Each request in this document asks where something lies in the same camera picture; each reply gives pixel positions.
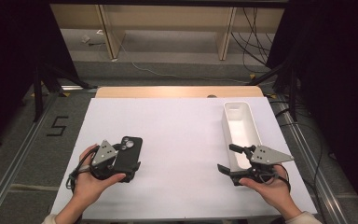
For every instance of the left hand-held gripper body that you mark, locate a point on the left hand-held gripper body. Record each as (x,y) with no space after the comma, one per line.
(104,154)

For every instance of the person's left hand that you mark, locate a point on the person's left hand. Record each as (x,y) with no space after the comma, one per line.
(87,186)

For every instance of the aluminium floor rail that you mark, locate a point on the aluminium floor rail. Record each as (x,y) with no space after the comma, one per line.
(15,165)
(310,161)

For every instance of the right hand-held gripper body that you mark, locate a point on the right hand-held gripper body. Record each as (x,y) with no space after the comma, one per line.
(268,156)

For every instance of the white board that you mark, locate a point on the white board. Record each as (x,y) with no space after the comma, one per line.
(180,140)

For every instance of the black phone case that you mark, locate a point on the black phone case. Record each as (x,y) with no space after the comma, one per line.
(130,157)

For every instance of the white plastic bin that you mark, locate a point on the white plastic bin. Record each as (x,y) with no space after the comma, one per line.
(240,127)

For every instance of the person's right hand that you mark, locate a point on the person's right hand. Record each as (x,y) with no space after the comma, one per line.
(275,191)

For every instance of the black curtain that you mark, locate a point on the black curtain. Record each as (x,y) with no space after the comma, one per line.
(338,77)
(12,62)

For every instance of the black frame bar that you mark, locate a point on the black frame bar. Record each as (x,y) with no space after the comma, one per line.
(167,2)

